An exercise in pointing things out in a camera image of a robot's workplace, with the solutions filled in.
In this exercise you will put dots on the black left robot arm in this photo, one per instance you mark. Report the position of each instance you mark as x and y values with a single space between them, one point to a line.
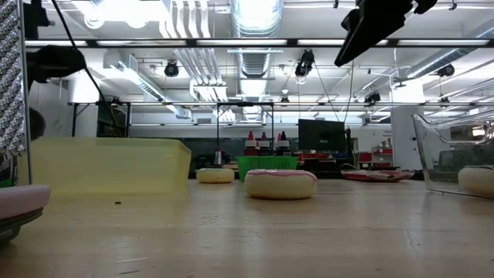
54 63

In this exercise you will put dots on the pink toy toaster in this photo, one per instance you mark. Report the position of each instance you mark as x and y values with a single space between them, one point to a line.
23 201

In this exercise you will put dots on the red-capped food colouring bottle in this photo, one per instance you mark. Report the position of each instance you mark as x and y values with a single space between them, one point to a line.
251 144

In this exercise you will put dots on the pink-capped food colouring bottle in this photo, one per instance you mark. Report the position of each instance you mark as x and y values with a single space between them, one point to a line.
278 137

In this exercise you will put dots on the green frosted toy donut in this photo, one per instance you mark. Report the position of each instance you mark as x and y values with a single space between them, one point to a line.
215 175

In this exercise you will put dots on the silver ventilation duct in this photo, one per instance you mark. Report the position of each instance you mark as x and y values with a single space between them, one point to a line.
444 60
254 23

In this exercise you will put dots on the black monitor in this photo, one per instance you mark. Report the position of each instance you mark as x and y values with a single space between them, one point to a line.
321 135

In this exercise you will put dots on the purple food colouring bottle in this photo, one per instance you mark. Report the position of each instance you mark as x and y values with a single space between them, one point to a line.
264 144

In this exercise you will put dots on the red popcorn packet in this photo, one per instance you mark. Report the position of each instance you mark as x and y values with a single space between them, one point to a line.
376 175

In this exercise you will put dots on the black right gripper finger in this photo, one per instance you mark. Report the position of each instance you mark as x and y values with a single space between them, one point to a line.
370 27

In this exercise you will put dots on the black background rig frame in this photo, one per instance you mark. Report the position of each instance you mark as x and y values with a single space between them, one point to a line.
245 104

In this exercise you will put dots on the pink frosted toy donut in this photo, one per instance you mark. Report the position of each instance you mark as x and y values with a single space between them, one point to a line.
280 185

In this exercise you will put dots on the black aluminium table frame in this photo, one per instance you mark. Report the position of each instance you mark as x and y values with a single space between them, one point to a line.
328 176

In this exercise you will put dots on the clear plastic bin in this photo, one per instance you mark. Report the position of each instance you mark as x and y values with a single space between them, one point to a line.
436 162

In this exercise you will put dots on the black overhead crossbar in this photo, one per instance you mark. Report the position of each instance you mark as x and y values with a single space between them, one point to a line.
291 42

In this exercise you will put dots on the green plastic basket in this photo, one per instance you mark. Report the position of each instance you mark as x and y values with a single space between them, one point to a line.
266 166

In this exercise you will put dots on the black ceiling spotlight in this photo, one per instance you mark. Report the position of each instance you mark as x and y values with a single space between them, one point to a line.
373 98
305 63
446 70
171 69

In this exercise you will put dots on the black-capped food colouring bottle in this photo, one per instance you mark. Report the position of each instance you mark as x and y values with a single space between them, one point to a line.
284 144

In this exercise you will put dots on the red storage bin cart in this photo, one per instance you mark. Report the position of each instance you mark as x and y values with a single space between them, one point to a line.
376 156

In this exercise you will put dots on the yellow translucent plastic bin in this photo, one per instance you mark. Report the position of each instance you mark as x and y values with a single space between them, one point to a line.
112 166

